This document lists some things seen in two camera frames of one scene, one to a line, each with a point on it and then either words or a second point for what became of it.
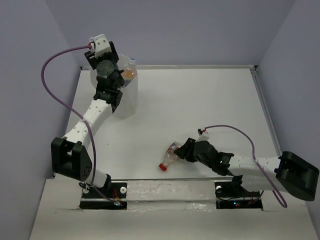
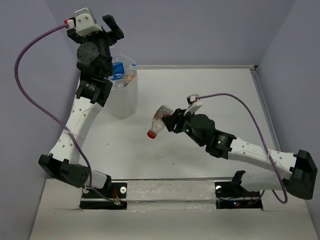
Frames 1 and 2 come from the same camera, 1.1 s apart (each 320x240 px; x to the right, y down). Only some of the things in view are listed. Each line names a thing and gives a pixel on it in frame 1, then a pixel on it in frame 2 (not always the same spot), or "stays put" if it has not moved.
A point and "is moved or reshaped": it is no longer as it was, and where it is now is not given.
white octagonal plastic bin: x=128 y=106 stays put
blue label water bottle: x=126 y=82 is moved or reshaped
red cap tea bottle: x=170 y=156 → x=157 y=124
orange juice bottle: x=130 y=72 stays put
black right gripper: x=184 y=151 → x=178 y=118
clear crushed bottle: x=132 y=61 → x=132 y=69
